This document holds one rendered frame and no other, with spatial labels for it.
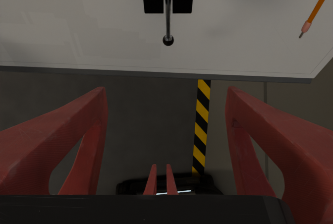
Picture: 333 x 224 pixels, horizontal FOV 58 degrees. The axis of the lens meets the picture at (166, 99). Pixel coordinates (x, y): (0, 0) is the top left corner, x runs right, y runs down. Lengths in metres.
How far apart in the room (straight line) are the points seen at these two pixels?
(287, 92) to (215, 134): 0.40
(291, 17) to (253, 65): 0.11
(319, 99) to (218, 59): 1.16
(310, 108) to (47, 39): 1.34
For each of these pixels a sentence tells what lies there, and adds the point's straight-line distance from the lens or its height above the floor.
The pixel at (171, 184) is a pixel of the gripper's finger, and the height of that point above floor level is 1.14.
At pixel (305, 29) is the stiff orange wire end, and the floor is 1.11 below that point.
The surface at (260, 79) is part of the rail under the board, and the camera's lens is 0.55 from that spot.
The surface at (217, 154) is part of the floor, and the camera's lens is 1.51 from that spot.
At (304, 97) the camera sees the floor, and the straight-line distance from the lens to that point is 1.57.
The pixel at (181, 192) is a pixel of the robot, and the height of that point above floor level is 0.22.
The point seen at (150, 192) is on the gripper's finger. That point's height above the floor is 1.15.
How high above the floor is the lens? 1.37
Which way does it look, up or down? 79 degrees down
